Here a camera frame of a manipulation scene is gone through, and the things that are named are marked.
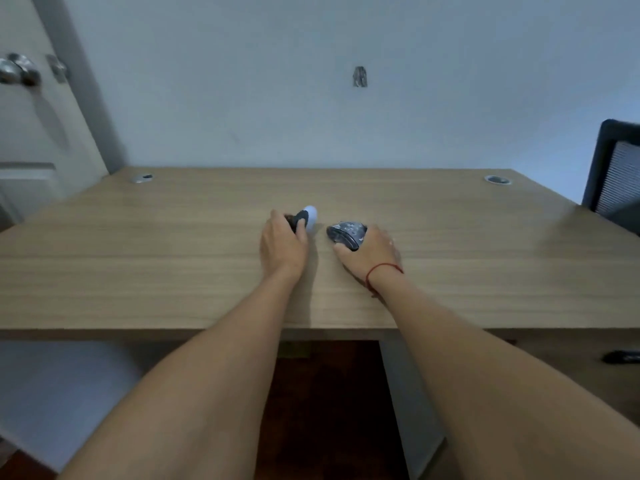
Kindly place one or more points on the person's right hand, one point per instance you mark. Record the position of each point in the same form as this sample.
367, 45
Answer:
374, 254

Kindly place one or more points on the person's left hand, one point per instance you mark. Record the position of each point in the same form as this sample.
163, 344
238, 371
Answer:
281, 250

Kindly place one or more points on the person's right thumb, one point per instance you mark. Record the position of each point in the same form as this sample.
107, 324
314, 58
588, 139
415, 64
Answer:
344, 251

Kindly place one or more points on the person's left thumb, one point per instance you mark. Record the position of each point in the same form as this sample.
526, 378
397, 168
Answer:
302, 232

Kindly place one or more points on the black and white small device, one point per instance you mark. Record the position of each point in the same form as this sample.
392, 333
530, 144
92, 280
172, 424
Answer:
308, 215

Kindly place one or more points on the grey patterned small pouch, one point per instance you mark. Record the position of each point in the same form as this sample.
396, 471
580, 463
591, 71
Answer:
345, 231

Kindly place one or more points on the person's left forearm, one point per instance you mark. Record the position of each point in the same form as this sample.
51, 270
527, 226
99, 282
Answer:
200, 389

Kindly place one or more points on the person's right forearm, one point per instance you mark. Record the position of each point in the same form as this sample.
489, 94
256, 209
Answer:
490, 389

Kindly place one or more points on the white desk side panel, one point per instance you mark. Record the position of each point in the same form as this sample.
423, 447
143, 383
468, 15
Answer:
407, 394

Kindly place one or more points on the black mesh office chair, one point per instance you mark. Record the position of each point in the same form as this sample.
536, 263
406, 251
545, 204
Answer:
616, 169

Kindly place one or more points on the white door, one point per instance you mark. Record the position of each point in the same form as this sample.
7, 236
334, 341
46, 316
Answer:
35, 129

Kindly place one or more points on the silver door latch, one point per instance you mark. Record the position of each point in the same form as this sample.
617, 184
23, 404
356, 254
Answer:
57, 67

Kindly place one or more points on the silver door knob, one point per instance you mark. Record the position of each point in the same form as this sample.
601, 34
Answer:
19, 70

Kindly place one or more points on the metal wall hook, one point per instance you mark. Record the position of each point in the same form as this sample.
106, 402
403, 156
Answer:
360, 76

